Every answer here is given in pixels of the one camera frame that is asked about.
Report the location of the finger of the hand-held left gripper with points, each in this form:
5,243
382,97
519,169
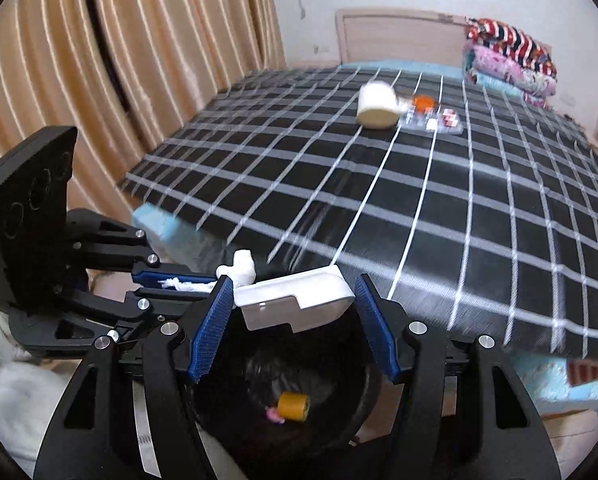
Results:
149,276
174,299

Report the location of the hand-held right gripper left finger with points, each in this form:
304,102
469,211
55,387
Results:
210,330

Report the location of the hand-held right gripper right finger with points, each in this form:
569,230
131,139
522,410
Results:
376,330

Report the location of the white tissue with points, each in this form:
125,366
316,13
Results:
241,270

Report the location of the white plastic box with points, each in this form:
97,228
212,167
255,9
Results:
299,300

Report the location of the black bin with liner bag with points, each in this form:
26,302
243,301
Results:
259,445

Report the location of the pink wrapper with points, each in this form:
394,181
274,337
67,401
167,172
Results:
274,416

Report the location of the black white checked blanket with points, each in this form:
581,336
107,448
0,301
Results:
429,210

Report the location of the person's white jacket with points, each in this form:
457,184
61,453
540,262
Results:
14,395

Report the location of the beige pleated curtain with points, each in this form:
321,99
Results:
129,60

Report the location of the clear blister tray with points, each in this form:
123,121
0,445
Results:
414,122

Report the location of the red white small packet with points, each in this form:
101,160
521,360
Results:
450,117

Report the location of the white toilet paper roll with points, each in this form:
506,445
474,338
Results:
376,105

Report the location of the orange round lid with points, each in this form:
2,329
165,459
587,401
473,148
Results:
422,102

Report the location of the wooden headboard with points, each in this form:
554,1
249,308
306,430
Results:
404,35

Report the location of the white wall socket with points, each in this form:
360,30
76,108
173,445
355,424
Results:
569,101
323,50

